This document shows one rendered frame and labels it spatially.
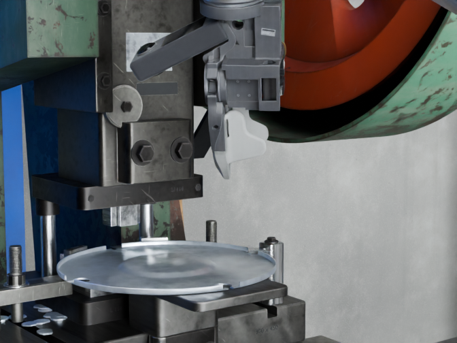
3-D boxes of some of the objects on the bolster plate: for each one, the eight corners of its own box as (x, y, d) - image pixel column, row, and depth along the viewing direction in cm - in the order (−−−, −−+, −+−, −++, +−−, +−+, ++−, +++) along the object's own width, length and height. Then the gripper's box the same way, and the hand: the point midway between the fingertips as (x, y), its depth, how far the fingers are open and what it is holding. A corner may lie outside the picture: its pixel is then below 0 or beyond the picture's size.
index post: (285, 303, 143) (285, 237, 141) (268, 306, 141) (269, 239, 140) (273, 299, 145) (273, 234, 144) (256, 302, 143) (257, 237, 142)
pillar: (59, 282, 142) (57, 186, 141) (45, 284, 141) (43, 187, 139) (52, 280, 144) (50, 184, 142) (39, 282, 143) (36, 186, 141)
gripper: (277, 11, 100) (280, 197, 109) (283, -14, 108) (285, 161, 117) (193, 11, 101) (203, 195, 110) (205, -14, 109) (213, 160, 118)
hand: (220, 167), depth 114 cm, fingers closed
